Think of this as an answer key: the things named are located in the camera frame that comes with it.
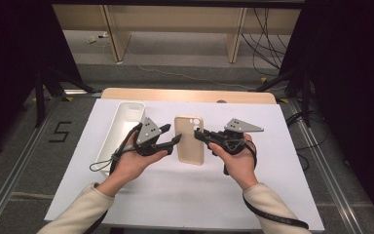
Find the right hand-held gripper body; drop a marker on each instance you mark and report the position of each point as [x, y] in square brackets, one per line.
[232, 141]

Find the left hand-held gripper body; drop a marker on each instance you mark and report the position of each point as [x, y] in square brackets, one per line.
[149, 131]

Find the beige phone case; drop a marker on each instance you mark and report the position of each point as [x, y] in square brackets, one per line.
[190, 146]

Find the white plastic storage bin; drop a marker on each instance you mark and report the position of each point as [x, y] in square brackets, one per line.
[125, 125]

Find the person's right hand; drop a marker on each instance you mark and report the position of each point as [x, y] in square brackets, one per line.
[240, 165]

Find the person's left hand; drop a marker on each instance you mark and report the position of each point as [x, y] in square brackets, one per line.
[131, 165]

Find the light wooden table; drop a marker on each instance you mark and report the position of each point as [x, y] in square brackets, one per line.
[175, 95]

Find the yellow tape piece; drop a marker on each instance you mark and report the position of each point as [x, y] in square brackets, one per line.
[284, 100]
[264, 79]
[67, 98]

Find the black metal stand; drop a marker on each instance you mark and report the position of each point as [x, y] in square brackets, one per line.
[39, 97]
[306, 97]

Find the small white floor object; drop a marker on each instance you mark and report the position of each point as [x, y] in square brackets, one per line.
[104, 34]

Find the white power strip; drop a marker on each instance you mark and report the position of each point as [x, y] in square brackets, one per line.
[91, 40]

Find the beige wooden desk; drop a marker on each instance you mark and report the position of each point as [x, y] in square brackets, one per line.
[175, 16]

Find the black curtain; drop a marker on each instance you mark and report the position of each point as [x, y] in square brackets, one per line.
[6, 48]
[354, 65]

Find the aluminium floor rail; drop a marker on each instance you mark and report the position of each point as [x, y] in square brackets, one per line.
[22, 162]
[336, 195]

